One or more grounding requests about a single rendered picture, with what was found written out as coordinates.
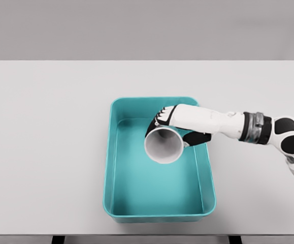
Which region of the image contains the teal plastic basket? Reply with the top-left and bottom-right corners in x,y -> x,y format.
103,96 -> 217,224

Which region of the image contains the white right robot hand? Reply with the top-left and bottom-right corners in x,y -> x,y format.
146,104 -> 216,147

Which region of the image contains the white paper cup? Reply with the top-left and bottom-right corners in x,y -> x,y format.
144,126 -> 188,164

